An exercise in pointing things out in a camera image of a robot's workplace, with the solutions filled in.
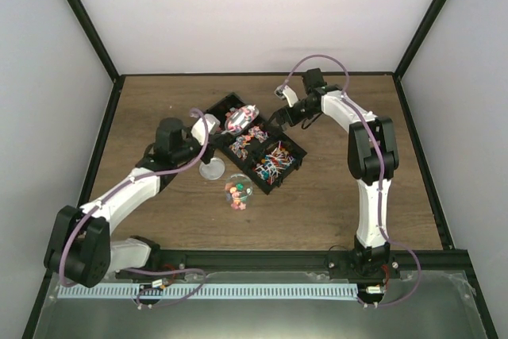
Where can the clear glass jar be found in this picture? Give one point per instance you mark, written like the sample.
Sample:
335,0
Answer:
238,191

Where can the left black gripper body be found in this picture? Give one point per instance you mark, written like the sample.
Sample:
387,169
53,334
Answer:
210,147

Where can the pile of star candies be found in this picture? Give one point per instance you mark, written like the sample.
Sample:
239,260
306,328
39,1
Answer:
230,112

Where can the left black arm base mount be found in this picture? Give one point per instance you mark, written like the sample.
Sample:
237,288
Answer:
158,261

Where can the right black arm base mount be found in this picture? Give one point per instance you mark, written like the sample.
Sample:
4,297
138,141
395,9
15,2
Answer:
357,264

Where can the black three-compartment candy tray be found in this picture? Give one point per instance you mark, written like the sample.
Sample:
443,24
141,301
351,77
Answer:
256,150

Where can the pile of white-stick lollipops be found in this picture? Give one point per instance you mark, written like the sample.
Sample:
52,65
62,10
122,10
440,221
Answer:
274,162

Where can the pile of rainbow lollipops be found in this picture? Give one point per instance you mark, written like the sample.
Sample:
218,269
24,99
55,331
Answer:
239,146

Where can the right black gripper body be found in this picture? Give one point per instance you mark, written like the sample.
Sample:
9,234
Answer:
298,117

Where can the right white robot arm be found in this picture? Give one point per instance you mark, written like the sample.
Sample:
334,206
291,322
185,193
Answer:
372,158

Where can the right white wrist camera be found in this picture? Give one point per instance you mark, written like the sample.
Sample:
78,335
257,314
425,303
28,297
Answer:
286,93

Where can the round metal jar lid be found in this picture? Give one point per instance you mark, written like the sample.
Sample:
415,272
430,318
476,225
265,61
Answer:
214,170

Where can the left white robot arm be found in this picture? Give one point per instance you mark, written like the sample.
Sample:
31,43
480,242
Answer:
80,250

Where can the light blue slotted cable duct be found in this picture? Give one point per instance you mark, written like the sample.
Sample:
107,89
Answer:
216,291

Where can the metal candy scoop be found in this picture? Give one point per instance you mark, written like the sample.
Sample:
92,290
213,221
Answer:
240,119

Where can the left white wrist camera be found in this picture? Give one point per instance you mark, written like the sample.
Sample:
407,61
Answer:
198,130

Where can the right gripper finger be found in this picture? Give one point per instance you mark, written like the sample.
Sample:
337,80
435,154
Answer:
277,115
280,123

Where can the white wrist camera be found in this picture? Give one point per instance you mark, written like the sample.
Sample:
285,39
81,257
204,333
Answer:
286,93
198,130

